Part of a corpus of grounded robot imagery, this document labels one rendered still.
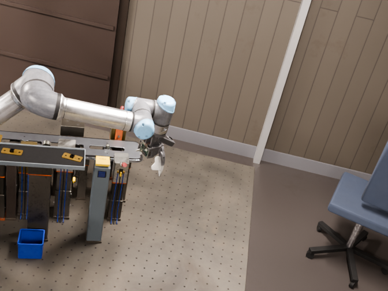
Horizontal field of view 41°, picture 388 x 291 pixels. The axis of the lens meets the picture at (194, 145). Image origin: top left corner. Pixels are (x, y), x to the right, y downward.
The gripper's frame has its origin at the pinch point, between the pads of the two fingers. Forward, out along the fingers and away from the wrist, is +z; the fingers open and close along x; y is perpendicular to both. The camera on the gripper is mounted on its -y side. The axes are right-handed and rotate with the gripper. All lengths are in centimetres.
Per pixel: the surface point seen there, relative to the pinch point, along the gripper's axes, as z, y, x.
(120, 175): 21.1, -0.4, -17.8
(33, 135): 26, 22, -63
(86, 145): 24, 2, -45
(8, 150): 8, 48, -36
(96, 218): 35.1, 15.3, -8.3
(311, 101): 52, -231, -68
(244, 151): 118, -204, -91
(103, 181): 13.5, 15.3, -10.3
